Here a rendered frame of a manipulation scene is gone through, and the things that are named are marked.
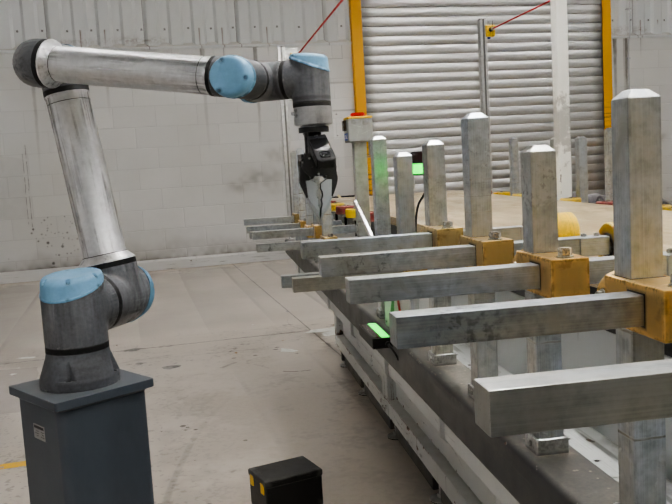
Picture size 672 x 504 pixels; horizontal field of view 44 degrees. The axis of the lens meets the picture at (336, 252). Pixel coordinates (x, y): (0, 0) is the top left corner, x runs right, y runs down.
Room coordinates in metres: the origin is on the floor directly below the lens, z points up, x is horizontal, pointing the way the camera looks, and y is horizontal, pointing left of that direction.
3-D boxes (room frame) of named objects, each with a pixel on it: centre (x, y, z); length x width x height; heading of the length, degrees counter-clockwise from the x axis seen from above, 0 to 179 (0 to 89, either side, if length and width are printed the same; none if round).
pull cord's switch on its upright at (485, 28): (4.52, -0.88, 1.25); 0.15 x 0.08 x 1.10; 9
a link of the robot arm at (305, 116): (1.95, 0.04, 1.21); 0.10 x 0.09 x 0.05; 101
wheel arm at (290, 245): (3.01, 0.07, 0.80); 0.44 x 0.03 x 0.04; 99
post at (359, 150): (2.33, -0.08, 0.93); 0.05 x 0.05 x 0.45; 9
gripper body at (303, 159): (1.96, 0.04, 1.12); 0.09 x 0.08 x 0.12; 11
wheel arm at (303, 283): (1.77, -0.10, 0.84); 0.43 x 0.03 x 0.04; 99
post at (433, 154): (1.57, -0.20, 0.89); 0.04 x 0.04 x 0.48; 9
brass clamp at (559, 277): (1.06, -0.27, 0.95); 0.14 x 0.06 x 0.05; 9
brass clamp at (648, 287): (0.81, -0.31, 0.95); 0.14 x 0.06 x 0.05; 9
